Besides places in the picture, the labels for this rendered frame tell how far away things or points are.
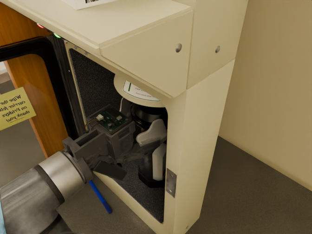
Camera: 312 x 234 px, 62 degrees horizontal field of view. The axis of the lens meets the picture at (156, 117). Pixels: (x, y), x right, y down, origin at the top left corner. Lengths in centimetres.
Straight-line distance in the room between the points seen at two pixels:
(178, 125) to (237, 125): 56
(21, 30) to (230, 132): 70
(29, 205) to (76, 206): 36
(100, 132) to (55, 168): 9
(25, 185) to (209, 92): 30
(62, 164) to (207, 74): 26
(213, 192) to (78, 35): 65
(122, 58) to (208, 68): 15
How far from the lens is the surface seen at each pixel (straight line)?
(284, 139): 86
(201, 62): 32
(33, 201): 43
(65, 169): 43
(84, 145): 43
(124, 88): 46
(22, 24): 58
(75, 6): 27
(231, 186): 82
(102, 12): 26
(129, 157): 49
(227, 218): 76
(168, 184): 49
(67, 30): 24
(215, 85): 38
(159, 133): 50
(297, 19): 70
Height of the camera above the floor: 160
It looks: 42 degrees down
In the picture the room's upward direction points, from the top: straight up
